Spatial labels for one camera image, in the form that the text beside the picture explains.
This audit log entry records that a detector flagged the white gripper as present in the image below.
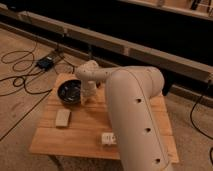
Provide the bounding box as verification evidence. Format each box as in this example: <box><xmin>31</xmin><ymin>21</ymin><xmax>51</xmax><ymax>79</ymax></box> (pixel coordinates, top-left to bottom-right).
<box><xmin>80</xmin><ymin>81</ymin><xmax>97</xmax><ymax>105</ymax></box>

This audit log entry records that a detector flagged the dark ceramic bowl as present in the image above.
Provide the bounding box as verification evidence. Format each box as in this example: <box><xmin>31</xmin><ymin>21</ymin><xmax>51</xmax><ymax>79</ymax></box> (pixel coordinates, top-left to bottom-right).
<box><xmin>57</xmin><ymin>79</ymin><xmax>81</xmax><ymax>105</ymax></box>

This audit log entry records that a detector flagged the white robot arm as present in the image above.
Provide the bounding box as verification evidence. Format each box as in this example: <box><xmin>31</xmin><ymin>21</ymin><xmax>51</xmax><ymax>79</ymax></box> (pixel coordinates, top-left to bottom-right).
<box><xmin>75</xmin><ymin>60</ymin><xmax>173</xmax><ymax>171</ymax></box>

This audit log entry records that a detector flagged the beige sponge block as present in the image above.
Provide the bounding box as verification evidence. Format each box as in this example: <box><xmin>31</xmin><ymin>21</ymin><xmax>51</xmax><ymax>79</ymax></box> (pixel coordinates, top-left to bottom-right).
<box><xmin>55</xmin><ymin>109</ymin><xmax>71</xmax><ymax>127</ymax></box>

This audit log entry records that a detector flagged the wooden table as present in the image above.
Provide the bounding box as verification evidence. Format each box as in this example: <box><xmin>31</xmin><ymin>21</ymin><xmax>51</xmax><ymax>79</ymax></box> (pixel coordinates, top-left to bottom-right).
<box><xmin>28</xmin><ymin>73</ymin><xmax>180</xmax><ymax>171</ymax></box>

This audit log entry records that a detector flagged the blue power box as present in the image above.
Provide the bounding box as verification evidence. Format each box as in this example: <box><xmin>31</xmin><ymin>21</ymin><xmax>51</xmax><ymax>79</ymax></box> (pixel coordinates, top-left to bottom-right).
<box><xmin>36</xmin><ymin>57</ymin><xmax>54</xmax><ymax>71</ymax></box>

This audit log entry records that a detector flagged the white lying bottle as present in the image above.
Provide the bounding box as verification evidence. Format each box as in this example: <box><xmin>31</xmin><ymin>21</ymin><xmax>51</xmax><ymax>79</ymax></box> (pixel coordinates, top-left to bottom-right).
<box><xmin>101</xmin><ymin>132</ymin><xmax>116</xmax><ymax>145</ymax></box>

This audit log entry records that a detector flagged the grey metal rail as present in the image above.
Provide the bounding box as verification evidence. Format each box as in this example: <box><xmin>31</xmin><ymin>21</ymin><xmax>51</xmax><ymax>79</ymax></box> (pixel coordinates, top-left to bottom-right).
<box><xmin>0</xmin><ymin>3</ymin><xmax>213</xmax><ymax>82</ymax></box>

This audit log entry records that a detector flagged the black floor cable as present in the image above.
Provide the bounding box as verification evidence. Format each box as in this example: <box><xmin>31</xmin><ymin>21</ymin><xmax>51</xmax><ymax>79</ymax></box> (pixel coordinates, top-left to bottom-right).
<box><xmin>0</xmin><ymin>39</ymin><xmax>76</xmax><ymax>141</ymax></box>

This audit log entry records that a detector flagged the black cable right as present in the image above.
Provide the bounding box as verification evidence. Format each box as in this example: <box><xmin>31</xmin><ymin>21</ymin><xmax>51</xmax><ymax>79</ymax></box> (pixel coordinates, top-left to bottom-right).
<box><xmin>189</xmin><ymin>79</ymin><xmax>213</xmax><ymax>168</ymax></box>

